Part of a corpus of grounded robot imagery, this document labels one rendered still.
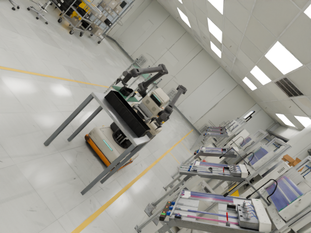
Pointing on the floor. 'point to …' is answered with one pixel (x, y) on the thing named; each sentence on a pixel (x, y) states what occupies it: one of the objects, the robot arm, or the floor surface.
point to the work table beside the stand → (140, 142)
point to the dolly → (65, 4)
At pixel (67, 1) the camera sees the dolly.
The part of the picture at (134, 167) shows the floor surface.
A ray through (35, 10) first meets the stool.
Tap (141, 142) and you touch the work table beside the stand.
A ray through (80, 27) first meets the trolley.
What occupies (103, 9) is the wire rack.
